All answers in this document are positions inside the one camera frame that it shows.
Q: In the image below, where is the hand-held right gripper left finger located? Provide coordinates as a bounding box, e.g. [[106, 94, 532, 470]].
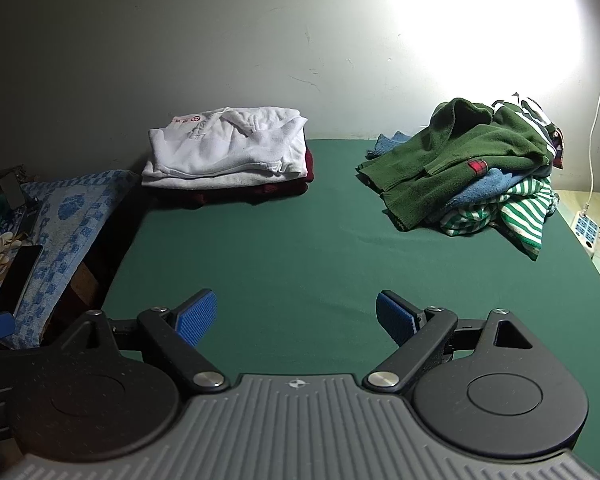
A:
[[80, 288, 229, 392]]

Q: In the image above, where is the black phone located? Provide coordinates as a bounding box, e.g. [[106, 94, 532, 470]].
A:
[[0, 245, 44, 319]]

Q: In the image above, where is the white polo shirt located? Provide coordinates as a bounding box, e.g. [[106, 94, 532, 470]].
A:
[[141, 106, 308, 191]]

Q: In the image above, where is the green white striped shirt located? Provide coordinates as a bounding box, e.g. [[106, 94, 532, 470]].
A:
[[440, 176, 561, 262]]

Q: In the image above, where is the white power strip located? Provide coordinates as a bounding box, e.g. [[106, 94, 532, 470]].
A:
[[571, 207, 600, 257]]

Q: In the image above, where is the small dark phone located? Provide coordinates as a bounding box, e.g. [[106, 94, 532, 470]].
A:
[[0, 172, 29, 209]]

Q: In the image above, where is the green fleece sweater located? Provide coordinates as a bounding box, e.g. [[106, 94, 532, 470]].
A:
[[356, 97, 553, 232]]

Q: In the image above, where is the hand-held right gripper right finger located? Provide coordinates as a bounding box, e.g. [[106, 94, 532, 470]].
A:
[[365, 290, 533, 392]]

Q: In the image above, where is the dark striped shirt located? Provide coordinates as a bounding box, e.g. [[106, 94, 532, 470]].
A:
[[490, 92, 567, 170]]

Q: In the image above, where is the blue knit sweater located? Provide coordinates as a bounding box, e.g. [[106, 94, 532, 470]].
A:
[[367, 131, 519, 222]]

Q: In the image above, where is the maroon knit sweater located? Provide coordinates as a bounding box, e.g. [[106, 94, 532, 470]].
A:
[[150, 147, 315, 207]]

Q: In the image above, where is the blue patterned cloth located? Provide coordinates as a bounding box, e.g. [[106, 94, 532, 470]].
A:
[[0, 170, 141, 349]]

